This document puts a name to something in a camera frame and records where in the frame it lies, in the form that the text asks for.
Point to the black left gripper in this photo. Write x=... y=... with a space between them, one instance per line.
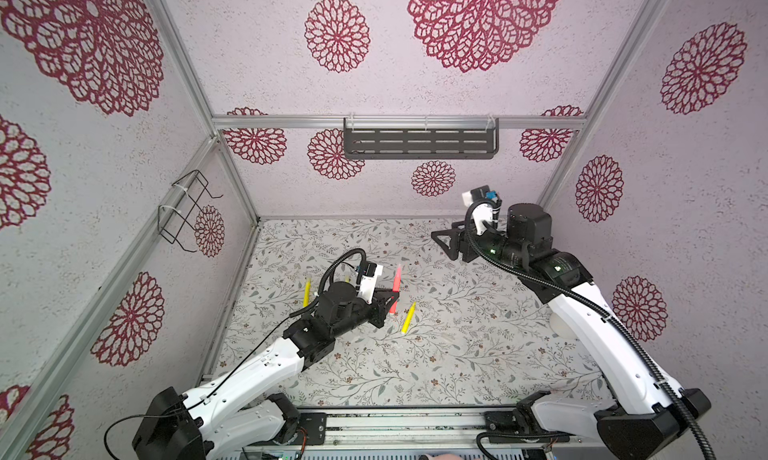
x=379 y=310

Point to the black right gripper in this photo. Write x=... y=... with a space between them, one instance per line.
x=455 y=234

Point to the pink highlighter pen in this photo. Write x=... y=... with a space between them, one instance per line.
x=396 y=289

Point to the yellow highlighter pen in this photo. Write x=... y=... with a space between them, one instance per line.
x=307 y=293

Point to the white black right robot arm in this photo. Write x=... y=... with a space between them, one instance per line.
x=649 y=409

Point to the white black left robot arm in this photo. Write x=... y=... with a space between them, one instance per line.
x=241 y=407

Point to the yellow highlighter right of pile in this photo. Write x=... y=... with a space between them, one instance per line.
x=408 y=319

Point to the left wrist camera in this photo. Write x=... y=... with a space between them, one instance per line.
x=368 y=272

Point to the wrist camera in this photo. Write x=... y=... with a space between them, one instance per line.
x=368 y=272
x=486 y=215

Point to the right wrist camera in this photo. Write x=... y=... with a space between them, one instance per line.
x=486 y=215

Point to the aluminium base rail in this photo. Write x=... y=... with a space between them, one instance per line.
x=407 y=433

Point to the dark grey wall shelf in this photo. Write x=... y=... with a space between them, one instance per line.
x=424 y=143

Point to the black wire wall basket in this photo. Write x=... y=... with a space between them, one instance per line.
x=193 y=222

